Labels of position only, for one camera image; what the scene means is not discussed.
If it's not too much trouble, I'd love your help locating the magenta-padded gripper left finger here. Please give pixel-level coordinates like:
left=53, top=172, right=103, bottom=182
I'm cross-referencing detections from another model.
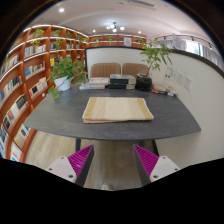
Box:
left=45, top=144, right=95, bottom=187

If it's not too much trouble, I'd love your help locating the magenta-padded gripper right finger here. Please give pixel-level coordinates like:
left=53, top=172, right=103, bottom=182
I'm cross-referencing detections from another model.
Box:
left=133, top=143, right=181, bottom=187

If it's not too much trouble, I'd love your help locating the beige striped towel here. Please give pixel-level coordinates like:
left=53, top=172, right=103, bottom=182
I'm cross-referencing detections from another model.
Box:
left=81, top=96, right=155, bottom=124

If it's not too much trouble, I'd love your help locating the red and black book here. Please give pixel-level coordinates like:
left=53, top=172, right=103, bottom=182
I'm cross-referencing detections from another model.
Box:
left=151, top=88, right=178, bottom=98

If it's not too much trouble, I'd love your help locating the tan cover book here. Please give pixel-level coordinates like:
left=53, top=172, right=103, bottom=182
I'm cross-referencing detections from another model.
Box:
left=153, top=84, right=176, bottom=94

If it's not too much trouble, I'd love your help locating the leafy plant in white pot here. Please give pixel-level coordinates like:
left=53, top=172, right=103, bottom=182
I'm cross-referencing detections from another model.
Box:
left=46, top=57, right=89, bottom=100

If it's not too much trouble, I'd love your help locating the small tree in black pot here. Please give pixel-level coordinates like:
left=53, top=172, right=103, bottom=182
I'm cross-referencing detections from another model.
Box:
left=134, top=37, right=174, bottom=92

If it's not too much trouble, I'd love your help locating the white flat book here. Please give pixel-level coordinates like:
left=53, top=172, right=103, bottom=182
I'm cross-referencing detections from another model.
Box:
left=78, top=83, right=107, bottom=91

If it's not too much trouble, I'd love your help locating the orange wooden bookshelf unit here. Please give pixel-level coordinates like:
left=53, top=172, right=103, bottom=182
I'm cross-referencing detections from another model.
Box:
left=0, top=23, right=90, bottom=164

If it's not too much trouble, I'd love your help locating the dark thick book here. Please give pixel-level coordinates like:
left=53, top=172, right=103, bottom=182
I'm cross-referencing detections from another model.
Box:
left=107, top=83, right=136, bottom=90

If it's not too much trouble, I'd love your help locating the white leaning card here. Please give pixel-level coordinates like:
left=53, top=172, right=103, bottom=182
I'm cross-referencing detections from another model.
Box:
left=164, top=66, right=174, bottom=84

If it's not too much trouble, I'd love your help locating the white picture-cover book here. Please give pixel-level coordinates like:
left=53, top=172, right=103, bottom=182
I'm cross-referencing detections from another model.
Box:
left=87, top=77, right=110, bottom=86

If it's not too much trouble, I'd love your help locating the dark book with picture cover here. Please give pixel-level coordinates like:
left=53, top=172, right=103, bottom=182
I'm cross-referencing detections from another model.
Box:
left=109, top=73, right=137, bottom=85

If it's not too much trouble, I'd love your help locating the tan upholstered chair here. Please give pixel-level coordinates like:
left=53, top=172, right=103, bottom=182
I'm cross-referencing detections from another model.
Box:
left=121, top=62, right=150, bottom=78
left=89, top=62, right=122, bottom=79

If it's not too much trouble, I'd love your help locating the white window curtain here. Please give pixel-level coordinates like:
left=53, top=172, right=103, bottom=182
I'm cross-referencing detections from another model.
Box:
left=156, top=34, right=223, bottom=68

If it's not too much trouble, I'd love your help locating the white standing sign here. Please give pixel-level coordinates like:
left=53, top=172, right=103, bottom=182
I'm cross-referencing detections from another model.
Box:
left=171, top=33, right=184, bottom=51

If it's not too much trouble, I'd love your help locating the ceiling lamp cluster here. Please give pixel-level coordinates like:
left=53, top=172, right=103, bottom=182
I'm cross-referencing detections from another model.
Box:
left=105, top=21, right=126, bottom=34

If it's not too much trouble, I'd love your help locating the ceiling air vent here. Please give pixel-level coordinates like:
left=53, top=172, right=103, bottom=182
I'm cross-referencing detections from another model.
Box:
left=125, top=0, right=155, bottom=8

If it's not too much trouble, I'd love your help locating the white wall socket panel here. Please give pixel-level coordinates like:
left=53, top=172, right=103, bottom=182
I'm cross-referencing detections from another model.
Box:
left=176, top=71, right=186, bottom=84
left=182, top=75, right=194, bottom=91

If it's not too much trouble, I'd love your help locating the orange wall shelf with plants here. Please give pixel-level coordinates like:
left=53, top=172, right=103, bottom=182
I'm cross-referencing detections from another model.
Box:
left=88, top=33, right=148, bottom=48

